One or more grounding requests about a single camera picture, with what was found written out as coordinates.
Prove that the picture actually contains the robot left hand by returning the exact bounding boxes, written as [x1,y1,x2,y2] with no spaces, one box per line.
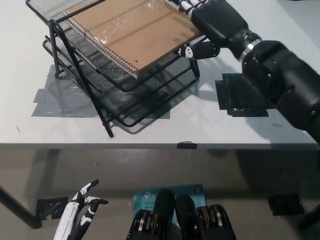
[53,179,110,240]

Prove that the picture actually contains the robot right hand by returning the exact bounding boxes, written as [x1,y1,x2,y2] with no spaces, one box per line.
[167,0,263,61]

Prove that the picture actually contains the brown spiral notebook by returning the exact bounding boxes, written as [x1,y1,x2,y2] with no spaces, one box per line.
[65,0,201,77]

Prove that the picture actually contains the black mesh file tray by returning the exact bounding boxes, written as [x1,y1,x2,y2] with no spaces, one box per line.
[25,0,200,138]

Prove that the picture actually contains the black table leg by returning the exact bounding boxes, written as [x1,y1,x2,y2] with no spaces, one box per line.
[0,184,42,229]

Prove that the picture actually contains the teal router box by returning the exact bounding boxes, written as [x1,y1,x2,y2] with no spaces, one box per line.
[132,184,207,223]

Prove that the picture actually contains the large black tape patch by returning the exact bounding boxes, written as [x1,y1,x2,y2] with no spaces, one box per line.
[215,72,270,118]

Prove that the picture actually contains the grey tape patch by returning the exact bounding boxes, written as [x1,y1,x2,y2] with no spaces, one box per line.
[31,64,171,119]

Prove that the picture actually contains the dark furniture leg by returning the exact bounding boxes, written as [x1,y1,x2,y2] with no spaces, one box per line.
[298,208,320,230]

